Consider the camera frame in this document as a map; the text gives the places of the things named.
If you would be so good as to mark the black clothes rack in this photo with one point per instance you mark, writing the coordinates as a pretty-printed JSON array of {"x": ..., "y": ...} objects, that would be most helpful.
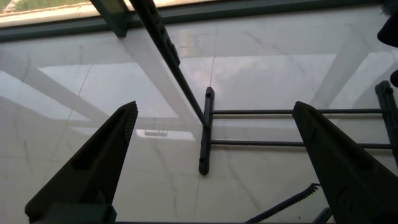
[{"x": 206, "y": 130}]

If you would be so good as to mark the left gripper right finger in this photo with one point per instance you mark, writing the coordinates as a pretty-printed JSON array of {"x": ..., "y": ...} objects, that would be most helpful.
[{"x": 357, "y": 186}]

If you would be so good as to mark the black garment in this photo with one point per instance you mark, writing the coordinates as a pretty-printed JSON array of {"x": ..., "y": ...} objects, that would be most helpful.
[{"x": 390, "y": 31}]

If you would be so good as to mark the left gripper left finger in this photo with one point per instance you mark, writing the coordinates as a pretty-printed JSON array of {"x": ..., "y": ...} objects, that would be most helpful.
[{"x": 87, "y": 186}]

